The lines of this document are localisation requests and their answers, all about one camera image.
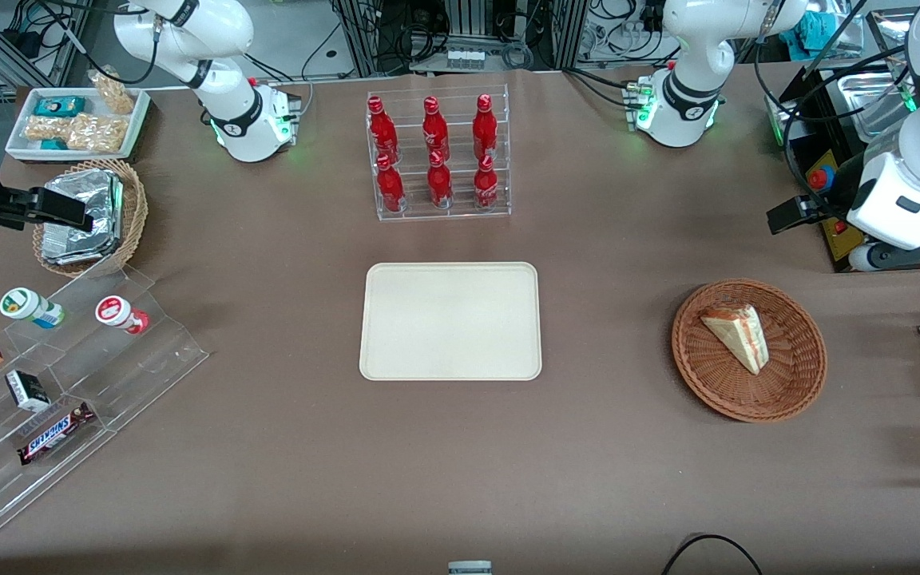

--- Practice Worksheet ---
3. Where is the green lid yogurt bottle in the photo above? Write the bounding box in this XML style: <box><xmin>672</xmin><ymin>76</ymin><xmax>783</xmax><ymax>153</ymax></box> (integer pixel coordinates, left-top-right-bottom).
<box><xmin>0</xmin><ymin>287</ymin><xmax>66</xmax><ymax>329</ymax></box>

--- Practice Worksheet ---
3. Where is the foil wrapped packet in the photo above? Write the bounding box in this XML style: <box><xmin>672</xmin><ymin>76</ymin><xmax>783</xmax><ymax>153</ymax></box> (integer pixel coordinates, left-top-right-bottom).
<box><xmin>41</xmin><ymin>224</ymin><xmax>119</xmax><ymax>266</ymax></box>
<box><xmin>43</xmin><ymin>169</ymin><xmax>124</xmax><ymax>234</ymax></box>

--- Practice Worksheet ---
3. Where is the small black white box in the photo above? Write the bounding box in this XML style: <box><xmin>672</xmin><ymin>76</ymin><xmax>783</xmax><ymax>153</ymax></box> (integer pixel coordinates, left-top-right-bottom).
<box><xmin>5</xmin><ymin>370</ymin><xmax>51</xmax><ymax>413</ymax></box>

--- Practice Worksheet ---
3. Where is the red cola bottle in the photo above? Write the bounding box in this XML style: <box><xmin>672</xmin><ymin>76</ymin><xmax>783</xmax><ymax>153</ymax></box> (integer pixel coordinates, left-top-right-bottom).
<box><xmin>367</xmin><ymin>96</ymin><xmax>399</xmax><ymax>163</ymax></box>
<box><xmin>473</xmin><ymin>93</ymin><xmax>499</xmax><ymax>161</ymax></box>
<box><xmin>422</xmin><ymin>96</ymin><xmax>451</xmax><ymax>161</ymax></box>
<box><xmin>474</xmin><ymin>154</ymin><xmax>500</xmax><ymax>212</ymax></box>
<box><xmin>427</xmin><ymin>151</ymin><xmax>454</xmax><ymax>210</ymax></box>
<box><xmin>376</xmin><ymin>154</ymin><xmax>406</xmax><ymax>213</ymax></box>

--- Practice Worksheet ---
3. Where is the Snickers chocolate bar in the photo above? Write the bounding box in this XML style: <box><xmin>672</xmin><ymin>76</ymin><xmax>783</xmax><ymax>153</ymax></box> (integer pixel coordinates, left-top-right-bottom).
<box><xmin>17</xmin><ymin>402</ymin><xmax>97</xmax><ymax>466</ymax></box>

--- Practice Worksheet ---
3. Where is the round brown wicker basket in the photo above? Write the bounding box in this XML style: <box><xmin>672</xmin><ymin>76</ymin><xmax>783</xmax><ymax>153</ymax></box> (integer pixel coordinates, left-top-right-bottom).
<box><xmin>672</xmin><ymin>278</ymin><xmax>828</xmax><ymax>422</ymax></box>

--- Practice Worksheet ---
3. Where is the teal cloth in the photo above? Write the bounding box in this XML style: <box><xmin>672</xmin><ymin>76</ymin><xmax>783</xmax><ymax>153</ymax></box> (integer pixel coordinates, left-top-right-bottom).
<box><xmin>779</xmin><ymin>12</ymin><xmax>828</xmax><ymax>50</ymax></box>

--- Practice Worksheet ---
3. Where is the white rectangular snack tray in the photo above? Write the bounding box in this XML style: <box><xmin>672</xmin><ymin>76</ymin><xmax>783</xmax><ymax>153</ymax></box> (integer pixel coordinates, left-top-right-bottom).
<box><xmin>5</xmin><ymin>86</ymin><xmax>151</xmax><ymax>163</ymax></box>

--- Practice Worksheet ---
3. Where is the light tan wicker basket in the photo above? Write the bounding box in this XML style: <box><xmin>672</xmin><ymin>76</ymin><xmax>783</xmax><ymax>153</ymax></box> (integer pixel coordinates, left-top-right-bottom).
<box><xmin>33</xmin><ymin>158</ymin><xmax>149</xmax><ymax>279</ymax></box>

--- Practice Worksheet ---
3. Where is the black cable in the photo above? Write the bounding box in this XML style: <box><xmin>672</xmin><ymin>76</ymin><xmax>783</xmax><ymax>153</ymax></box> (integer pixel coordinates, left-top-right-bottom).
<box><xmin>660</xmin><ymin>533</ymin><xmax>763</xmax><ymax>575</ymax></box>

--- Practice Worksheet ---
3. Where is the clear acrylic step shelf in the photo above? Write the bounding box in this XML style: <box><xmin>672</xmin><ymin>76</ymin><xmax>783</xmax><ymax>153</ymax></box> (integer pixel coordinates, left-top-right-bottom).
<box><xmin>0</xmin><ymin>264</ymin><xmax>210</xmax><ymax>544</ymax></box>

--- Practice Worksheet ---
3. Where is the yellow emergency stop box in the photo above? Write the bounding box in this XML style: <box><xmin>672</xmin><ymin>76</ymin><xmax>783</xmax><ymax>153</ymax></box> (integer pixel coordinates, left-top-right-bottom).
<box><xmin>805</xmin><ymin>150</ymin><xmax>856</xmax><ymax>264</ymax></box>

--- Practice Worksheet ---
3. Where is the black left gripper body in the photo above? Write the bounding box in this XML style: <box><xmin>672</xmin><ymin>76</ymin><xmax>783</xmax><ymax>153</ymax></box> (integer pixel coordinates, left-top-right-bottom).
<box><xmin>818</xmin><ymin>152</ymin><xmax>876</xmax><ymax>224</ymax></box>

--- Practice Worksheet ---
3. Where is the red lid yogurt bottle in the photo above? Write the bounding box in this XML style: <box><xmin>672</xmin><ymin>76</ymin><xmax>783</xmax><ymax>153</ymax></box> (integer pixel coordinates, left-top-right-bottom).
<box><xmin>95</xmin><ymin>295</ymin><xmax>150</xmax><ymax>335</ymax></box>

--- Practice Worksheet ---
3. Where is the beige rectangular tray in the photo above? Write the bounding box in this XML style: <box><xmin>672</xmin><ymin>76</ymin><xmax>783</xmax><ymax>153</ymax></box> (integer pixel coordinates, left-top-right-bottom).
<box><xmin>359</xmin><ymin>262</ymin><xmax>543</xmax><ymax>382</ymax></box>

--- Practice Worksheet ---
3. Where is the triangular sandwich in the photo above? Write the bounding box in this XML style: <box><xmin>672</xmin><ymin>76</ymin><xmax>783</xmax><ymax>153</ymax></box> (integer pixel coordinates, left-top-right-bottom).
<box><xmin>700</xmin><ymin>304</ymin><xmax>770</xmax><ymax>375</ymax></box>

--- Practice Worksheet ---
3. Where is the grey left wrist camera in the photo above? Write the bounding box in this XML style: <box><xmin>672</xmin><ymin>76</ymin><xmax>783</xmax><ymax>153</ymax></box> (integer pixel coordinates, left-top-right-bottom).
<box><xmin>849</xmin><ymin>234</ymin><xmax>920</xmax><ymax>274</ymax></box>

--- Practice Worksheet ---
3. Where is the brown table cover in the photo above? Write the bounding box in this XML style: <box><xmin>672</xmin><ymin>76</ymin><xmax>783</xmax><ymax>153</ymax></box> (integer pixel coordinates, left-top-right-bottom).
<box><xmin>0</xmin><ymin>68</ymin><xmax>920</xmax><ymax>575</ymax></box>

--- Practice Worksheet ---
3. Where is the shiny steel tray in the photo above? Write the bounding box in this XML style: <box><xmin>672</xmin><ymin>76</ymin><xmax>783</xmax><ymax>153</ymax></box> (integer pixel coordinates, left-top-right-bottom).
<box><xmin>823</xmin><ymin>70</ymin><xmax>912</xmax><ymax>141</ymax></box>

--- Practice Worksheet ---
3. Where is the clear acrylic bottle rack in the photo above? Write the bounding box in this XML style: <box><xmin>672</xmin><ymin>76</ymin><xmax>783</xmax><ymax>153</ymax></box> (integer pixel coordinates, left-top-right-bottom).
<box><xmin>366</xmin><ymin>84</ymin><xmax>512</xmax><ymax>223</ymax></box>

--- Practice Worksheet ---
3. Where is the clear bag of puffed snacks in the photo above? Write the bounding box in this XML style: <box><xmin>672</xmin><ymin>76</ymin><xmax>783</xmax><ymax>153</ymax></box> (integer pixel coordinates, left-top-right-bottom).
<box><xmin>23</xmin><ymin>114</ymin><xmax>69</xmax><ymax>143</ymax></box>
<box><xmin>89</xmin><ymin>68</ymin><xmax>135</xmax><ymax>115</ymax></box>
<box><xmin>67</xmin><ymin>112</ymin><xmax>129</xmax><ymax>154</ymax></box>

